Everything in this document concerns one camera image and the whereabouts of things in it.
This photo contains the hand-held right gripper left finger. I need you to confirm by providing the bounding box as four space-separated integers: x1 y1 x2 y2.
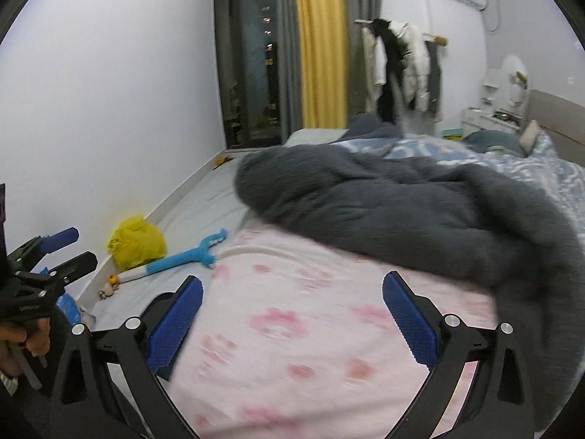
48 275 204 439

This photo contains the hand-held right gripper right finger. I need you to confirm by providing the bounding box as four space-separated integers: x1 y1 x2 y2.
381 271 535 439

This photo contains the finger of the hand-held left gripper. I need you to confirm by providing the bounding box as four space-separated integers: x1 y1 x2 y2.
8 227 79 263
27 251 99 286

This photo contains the person's left hand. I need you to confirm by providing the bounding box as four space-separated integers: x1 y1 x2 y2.
0 318 51 376

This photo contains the small yellow duck toy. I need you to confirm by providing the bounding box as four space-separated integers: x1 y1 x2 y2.
97 274 120 300

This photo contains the blue wipes packet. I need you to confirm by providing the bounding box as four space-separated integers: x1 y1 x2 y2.
41 265 83 325

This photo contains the blue fork-shaped toy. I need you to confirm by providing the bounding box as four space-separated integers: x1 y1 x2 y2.
116 228 228 284

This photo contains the yellow plastic bag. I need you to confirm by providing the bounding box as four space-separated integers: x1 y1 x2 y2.
107 215 166 271

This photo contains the pink printed blanket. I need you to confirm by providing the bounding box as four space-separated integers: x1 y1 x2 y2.
162 226 501 439

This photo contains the dark grey fleece blanket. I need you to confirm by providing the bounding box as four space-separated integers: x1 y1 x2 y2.
234 144 585 376

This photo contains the slate blue cloth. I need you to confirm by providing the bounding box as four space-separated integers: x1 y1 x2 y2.
350 113 403 140

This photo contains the dark blue pillow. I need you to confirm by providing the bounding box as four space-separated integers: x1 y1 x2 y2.
464 130 524 156

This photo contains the white vanity desk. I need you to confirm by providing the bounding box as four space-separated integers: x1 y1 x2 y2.
459 68 526 140

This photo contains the small beige pillow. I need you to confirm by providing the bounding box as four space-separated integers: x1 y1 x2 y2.
518 120 540 156

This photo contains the grey hanging vest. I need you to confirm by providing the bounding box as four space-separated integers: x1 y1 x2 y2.
425 41 444 122

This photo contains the beige padded headboard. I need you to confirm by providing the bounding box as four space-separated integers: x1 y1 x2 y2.
283 89 585 168

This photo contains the beige hanging coat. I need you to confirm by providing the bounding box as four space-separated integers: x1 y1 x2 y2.
361 25 387 113

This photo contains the round white mirror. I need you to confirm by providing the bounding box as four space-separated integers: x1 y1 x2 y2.
502 54 531 104

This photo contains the yellow curtain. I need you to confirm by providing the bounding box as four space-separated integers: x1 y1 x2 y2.
292 0 350 131

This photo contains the wall clothes rail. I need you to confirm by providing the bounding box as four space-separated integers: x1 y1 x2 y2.
355 18 446 47

